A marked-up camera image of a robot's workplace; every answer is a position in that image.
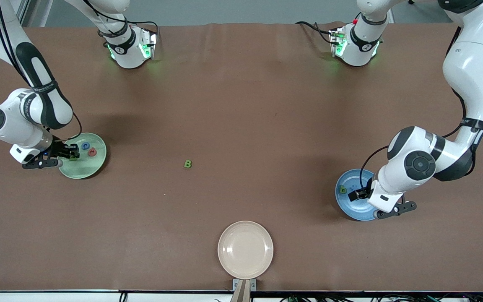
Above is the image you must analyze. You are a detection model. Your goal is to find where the green plate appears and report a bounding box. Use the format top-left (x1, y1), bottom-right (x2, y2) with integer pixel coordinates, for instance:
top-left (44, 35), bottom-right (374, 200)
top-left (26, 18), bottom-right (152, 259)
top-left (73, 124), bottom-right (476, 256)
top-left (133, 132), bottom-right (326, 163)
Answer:
top-left (58, 133), bottom-right (107, 180)

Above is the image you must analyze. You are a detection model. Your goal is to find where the tan camera post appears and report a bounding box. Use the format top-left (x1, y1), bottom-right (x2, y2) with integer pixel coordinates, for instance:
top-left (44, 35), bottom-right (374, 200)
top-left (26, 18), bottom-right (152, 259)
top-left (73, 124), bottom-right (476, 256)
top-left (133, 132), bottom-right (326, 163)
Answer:
top-left (230, 280), bottom-right (251, 302)

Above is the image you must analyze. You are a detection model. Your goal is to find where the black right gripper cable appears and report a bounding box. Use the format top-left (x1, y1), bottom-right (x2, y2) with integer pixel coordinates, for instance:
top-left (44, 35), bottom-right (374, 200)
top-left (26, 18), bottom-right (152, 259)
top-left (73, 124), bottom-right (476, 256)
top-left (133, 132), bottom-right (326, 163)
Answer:
top-left (0, 0), bottom-right (83, 145)

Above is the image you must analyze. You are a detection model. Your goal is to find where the aluminium frame extrusion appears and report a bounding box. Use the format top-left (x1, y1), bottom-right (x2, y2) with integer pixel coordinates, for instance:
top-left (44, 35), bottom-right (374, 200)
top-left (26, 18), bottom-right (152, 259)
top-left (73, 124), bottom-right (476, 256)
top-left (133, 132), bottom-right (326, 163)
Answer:
top-left (15, 0), bottom-right (31, 26)

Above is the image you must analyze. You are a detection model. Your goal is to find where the table edge rail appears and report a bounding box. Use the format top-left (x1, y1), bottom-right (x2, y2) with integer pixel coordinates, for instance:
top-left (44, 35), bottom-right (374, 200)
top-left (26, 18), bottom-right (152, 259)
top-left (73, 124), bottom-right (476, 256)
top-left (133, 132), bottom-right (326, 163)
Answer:
top-left (0, 289), bottom-right (483, 302)

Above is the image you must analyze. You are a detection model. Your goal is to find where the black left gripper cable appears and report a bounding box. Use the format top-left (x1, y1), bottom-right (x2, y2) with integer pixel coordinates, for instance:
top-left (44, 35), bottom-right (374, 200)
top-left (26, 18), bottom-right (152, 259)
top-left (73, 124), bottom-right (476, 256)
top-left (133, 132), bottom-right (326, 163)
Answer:
top-left (359, 25), bottom-right (483, 191)

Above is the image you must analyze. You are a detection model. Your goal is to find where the silver base connector plate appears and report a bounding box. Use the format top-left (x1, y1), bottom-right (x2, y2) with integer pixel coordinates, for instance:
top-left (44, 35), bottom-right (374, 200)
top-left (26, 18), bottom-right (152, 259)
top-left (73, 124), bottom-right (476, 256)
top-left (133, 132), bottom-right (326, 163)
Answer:
top-left (329, 27), bottom-right (348, 58)
top-left (140, 29), bottom-right (158, 60)

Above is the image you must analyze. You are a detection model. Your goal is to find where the beige plate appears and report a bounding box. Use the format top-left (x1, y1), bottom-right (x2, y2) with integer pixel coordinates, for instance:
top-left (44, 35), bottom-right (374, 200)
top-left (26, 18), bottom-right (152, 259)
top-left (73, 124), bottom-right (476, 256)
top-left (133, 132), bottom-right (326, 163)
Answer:
top-left (218, 221), bottom-right (274, 280)

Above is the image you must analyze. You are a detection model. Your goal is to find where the grey metal bracket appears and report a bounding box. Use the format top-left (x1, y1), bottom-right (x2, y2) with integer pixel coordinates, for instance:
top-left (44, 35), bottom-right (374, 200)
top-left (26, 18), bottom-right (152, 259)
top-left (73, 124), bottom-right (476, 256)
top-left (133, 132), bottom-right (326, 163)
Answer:
top-left (232, 279), bottom-right (257, 292)

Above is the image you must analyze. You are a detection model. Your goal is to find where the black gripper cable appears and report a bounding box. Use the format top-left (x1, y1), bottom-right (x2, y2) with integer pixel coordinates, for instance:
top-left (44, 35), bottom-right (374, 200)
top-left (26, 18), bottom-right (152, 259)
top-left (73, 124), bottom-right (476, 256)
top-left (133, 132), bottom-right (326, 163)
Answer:
top-left (0, 0), bottom-right (83, 145)
top-left (359, 25), bottom-right (483, 191)

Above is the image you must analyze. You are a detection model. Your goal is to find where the brown table mat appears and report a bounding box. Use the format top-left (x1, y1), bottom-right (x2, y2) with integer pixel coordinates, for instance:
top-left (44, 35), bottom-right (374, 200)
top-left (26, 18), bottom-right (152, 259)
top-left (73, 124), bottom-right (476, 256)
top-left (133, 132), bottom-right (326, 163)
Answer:
top-left (0, 22), bottom-right (483, 292)

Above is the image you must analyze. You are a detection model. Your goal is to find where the blue plate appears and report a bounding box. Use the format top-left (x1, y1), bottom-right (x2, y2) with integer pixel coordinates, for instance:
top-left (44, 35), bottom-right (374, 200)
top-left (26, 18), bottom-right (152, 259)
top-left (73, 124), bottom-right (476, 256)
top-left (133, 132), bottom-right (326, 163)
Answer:
top-left (335, 169), bottom-right (382, 221)

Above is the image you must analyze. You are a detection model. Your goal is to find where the black base cable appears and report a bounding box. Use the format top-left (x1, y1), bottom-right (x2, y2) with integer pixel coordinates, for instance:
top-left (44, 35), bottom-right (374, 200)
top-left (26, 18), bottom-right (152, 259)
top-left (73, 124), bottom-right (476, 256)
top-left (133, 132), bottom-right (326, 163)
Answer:
top-left (130, 20), bottom-right (159, 32)
top-left (295, 21), bottom-right (335, 44)

